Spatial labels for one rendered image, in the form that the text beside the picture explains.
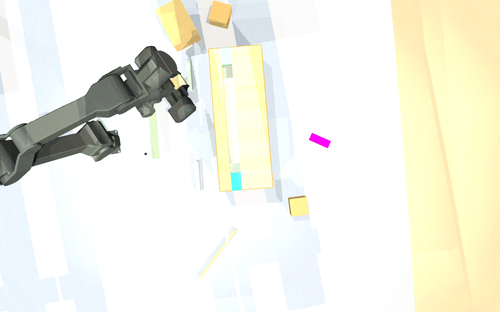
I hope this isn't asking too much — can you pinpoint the small magenta block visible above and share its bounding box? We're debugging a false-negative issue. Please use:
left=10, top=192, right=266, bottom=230
left=309, top=133, right=331, bottom=148

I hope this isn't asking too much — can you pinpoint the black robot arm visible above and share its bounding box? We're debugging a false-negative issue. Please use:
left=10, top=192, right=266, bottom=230
left=0, top=50, right=178, bottom=186

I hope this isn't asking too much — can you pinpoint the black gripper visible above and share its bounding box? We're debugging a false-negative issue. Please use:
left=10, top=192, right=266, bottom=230
left=135, top=46, right=196, bottom=123

